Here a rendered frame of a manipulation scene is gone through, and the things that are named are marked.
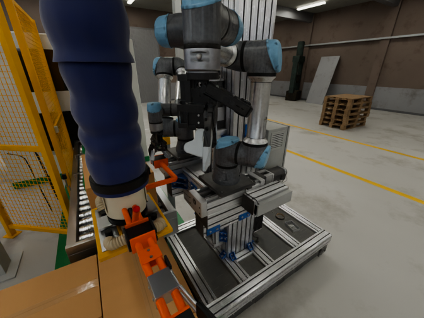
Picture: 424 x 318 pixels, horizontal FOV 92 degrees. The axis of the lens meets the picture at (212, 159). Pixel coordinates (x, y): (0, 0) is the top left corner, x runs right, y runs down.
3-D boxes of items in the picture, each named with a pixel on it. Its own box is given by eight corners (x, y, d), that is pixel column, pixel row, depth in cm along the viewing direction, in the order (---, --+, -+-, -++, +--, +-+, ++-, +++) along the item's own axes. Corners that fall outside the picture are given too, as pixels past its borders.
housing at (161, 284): (147, 288, 56) (145, 277, 55) (170, 276, 60) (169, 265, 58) (155, 311, 51) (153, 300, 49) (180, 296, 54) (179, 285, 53)
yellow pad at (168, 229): (131, 200, 110) (129, 192, 108) (149, 194, 115) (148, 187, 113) (151, 241, 84) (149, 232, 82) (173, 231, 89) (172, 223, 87)
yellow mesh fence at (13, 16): (76, 176, 325) (27, 20, 240) (82, 175, 330) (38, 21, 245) (74, 219, 234) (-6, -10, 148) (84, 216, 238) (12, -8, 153)
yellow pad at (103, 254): (91, 212, 101) (89, 204, 99) (113, 206, 106) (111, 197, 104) (100, 263, 75) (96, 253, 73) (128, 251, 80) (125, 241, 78)
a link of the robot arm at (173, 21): (226, 45, 92) (149, 0, 50) (250, 44, 87) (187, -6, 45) (224, 72, 95) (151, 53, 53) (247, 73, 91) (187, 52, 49)
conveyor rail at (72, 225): (77, 152, 312) (74, 140, 304) (81, 151, 314) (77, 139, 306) (74, 269, 130) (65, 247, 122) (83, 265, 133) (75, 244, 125)
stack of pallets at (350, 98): (344, 130, 561) (353, 99, 526) (317, 124, 625) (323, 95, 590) (366, 125, 614) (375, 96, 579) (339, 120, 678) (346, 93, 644)
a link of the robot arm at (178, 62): (192, 67, 148) (190, 120, 125) (176, 67, 148) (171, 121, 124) (191, 53, 138) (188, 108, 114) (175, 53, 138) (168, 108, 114)
